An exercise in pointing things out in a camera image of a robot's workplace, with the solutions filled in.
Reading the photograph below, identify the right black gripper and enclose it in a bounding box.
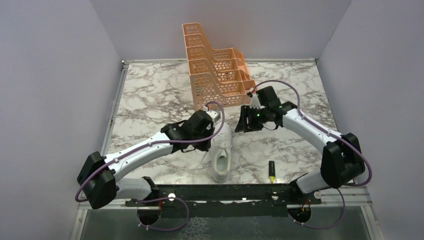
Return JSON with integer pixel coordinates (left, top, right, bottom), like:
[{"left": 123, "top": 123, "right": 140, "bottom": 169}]
[{"left": 235, "top": 105, "right": 269, "bottom": 133}]

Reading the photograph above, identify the white sneaker shoe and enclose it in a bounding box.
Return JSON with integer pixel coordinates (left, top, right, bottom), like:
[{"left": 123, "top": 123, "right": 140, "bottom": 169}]
[{"left": 204, "top": 121, "right": 234, "bottom": 183}]

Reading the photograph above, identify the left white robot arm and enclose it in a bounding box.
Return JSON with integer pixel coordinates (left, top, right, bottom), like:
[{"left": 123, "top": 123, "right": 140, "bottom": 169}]
[{"left": 75, "top": 110, "right": 221, "bottom": 210}]

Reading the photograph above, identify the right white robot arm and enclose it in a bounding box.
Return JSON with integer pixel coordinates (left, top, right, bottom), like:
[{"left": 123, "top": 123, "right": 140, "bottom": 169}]
[{"left": 235, "top": 101, "right": 366, "bottom": 204}]

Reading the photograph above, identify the orange plastic file organizer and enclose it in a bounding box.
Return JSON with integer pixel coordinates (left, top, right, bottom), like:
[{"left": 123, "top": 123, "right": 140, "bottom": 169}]
[{"left": 182, "top": 22, "right": 256, "bottom": 111}]

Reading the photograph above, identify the black yellow highlighter marker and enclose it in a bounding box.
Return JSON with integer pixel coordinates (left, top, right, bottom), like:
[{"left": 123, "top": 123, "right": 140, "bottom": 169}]
[{"left": 268, "top": 160, "right": 276, "bottom": 183}]

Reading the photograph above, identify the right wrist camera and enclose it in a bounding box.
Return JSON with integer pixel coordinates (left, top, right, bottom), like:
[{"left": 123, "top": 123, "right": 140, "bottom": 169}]
[{"left": 247, "top": 86, "right": 282, "bottom": 109}]

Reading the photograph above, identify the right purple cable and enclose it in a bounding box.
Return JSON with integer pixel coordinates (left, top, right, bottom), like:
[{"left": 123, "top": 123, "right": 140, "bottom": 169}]
[{"left": 250, "top": 80, "right": 373, "bottom": 230}]

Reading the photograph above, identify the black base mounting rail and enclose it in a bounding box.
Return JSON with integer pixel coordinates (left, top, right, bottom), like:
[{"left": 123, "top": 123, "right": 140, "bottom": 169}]
[{"left": 125, "top": 183, "right": 322, "bottom": 218}]

